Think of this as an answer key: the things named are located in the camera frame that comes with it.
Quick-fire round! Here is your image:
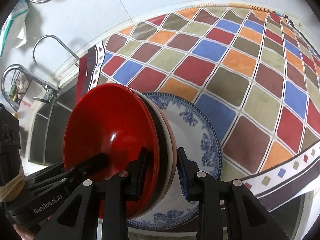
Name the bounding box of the white bowl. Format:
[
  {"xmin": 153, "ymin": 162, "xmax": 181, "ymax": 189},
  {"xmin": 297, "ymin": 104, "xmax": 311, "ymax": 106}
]
[{"xmin": 132, "ymin": 89, "xmax": 173, "ymax": 217}]

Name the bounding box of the large blue white plate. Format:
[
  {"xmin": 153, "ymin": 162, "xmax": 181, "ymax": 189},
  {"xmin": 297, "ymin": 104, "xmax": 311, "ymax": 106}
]
[{"xmin": 128, "ymin": 92, "xmax": 222, "ymax": 231}]

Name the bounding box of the pink bowl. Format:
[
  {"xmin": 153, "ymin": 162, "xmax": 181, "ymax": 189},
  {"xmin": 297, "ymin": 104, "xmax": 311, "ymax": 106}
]
[{"xmin": 153, "ymin": 103, "xmax": 177, "ymax": 205}]

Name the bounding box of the red black bowl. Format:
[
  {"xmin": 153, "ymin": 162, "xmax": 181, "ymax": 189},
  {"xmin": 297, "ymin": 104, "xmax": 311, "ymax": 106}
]
[{"xmin": 63, "ymin": 83, "xmax": 160, "ymax": 219}]

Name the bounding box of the steel kitchen sink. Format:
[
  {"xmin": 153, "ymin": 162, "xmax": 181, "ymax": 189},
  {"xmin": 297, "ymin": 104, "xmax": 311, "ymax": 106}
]
[{"xmin": 28, "ymin": 85, "xmax": 76, "ymax": 166}]

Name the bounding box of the person left hand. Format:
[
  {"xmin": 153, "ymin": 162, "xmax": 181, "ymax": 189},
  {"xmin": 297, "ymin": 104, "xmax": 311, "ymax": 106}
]
[{"xmin": 13, "ymin": 224, "xmax": 35, "ymax": 240}]

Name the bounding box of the chrome main faucet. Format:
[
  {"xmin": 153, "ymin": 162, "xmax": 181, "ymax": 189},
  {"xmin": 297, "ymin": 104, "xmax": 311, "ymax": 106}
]
[{"xmin": 1, "ymin": 64, "xmax": 61, "ymax": 112}]

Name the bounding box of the colourful diamond pattern mat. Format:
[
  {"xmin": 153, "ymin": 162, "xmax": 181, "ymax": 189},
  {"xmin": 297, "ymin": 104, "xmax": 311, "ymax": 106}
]
[{"xmin": 76, "ymin": 7, "xmax": 319, "ymax": 210}]

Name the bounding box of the thin gooseneck faucet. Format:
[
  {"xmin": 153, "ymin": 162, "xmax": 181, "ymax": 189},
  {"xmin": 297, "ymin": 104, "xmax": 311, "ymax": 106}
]
[{"xmin": 31, "ymin": 34, "xmax": 80, "ymax": 67}]

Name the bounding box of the paper towel pack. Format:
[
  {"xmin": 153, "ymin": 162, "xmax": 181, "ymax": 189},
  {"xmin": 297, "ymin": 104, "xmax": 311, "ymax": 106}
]
[{"xmin": 1, "ymin": 0, "xmax": 29, "ymax": 56}]

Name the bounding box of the black wire sponge basket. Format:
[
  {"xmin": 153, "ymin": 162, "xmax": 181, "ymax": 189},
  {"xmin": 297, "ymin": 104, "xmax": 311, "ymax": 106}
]
[{"xmin": 9, "ymin": 70, "xmax": 32, "ymax": 104}]

